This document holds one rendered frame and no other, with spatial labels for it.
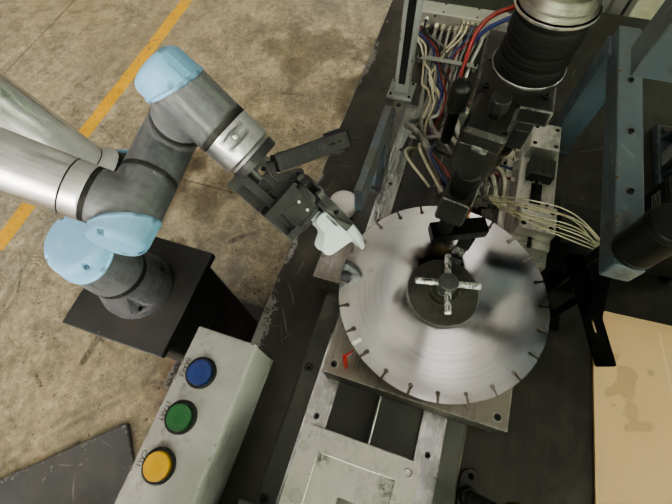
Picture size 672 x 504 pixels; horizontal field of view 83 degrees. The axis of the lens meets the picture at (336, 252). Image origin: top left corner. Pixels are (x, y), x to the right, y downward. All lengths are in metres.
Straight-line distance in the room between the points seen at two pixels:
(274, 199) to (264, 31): 2.30
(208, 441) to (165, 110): 0.47
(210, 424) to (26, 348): 1.47
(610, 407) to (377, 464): 0.47
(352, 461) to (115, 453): 1.23
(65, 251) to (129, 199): 0.28
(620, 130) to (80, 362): 1.87
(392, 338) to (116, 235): 0.40
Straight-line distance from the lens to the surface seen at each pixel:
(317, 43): 2.63
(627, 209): 0.70
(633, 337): 0.98
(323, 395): 0.78
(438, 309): 0.61
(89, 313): 1.00
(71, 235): 0.80
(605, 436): 0.90
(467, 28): 1.40
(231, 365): 0.68
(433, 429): 0.79
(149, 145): 0.57
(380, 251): 0.65
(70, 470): 1.83
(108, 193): 0.54
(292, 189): 0.51
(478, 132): 0.40
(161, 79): 0.52
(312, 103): 2.25
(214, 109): 0.51
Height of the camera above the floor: 1.54
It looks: 64 degrees down
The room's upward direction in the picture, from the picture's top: 6 degrees counter-clockwise
